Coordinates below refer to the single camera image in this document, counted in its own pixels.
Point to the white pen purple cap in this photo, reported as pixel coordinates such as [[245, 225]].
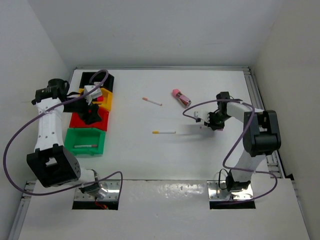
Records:
[[209, 128]]

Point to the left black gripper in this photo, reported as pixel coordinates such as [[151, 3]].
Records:
[[93, 116]]

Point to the pink black highlighter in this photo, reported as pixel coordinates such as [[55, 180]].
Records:
[[99, 99]]

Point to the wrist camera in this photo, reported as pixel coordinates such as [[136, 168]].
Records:
[[91, 92], [203, 117]]

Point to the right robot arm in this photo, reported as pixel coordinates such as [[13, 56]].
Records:
[[260, 137]]

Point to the pink capped glue bottle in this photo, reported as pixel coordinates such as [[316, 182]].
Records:
[[184, 100]]

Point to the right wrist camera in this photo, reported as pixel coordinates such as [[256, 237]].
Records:
[[203, 117]]

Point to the red storage bin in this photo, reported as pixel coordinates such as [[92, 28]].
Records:
[[76, 122]]

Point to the metal base plate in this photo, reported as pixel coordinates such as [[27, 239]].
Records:
[[107, 190], [217, 192]]

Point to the yellow storage bin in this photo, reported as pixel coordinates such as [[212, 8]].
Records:
[[107, 101]]

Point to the black storage bin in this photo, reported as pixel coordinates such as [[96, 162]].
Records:
[[108, 83]]

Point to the green storage bin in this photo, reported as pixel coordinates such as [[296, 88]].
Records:
[[85, 136]]

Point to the white pen yellow cap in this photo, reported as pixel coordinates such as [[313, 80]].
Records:
[[164, 132]]

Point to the white pen pink cap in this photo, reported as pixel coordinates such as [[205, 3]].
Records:
[[86, 146]]

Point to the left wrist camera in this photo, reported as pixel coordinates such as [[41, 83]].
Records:
[[91, 92]]

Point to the white pen orange cap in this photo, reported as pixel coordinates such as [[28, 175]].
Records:
[[151, 101]]

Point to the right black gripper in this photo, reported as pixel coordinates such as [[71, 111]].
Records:
[[212, 126]]

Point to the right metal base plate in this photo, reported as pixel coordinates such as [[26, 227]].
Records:
[[217, 192]]

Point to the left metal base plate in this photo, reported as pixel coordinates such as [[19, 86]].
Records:
[[107, 190]]

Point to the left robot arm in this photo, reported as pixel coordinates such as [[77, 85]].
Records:
[[51, 162]]

